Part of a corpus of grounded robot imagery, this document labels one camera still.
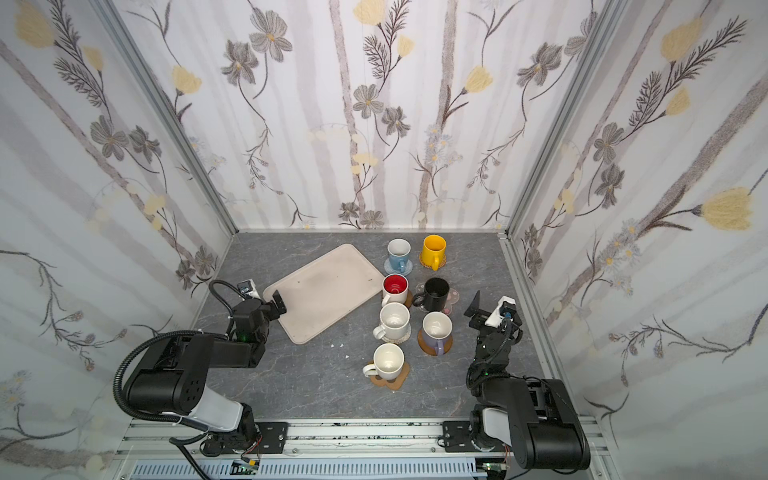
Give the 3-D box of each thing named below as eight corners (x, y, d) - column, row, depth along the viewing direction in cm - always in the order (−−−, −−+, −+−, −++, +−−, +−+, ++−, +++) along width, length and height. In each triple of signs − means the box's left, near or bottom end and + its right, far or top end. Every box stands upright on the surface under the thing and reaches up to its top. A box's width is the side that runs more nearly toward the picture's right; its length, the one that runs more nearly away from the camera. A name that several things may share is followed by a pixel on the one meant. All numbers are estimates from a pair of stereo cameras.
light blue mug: (382, 274, 109) (382, 257, 101) (391, 253, 115) (391, 236, 107) (403, 279, 107) (404, 263, 99) (410, 258, 114) (412, 241, 106)
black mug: (413, 310, 99) (415, 295, 92) (412, 293, 104) (414, 277, 96) (445, 310, 99) (450, 295, 92) (443, 293, 104) (448, 277, 96)
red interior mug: (381, 311, 99) (381, 298, 92) (382, 287, 105) (382, 273, 99) (407, 311, 99) (409, 298, 93) (406, 287, 105) (408, 273, 99)
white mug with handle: (365, 383, 85) (363, 371, 76) (366, 356, 90) (364, 341, 81) (402, 383, 85) (404, 371, 76) (402, 356, 90) (404, 342, 81)
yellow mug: (414, 265, 112) (416, 248, 104) (427, 248, 117) (430, 231, 109) (434, 275, 109) (438, 258, 101) (446, 258, 114) (451, 240, 107)
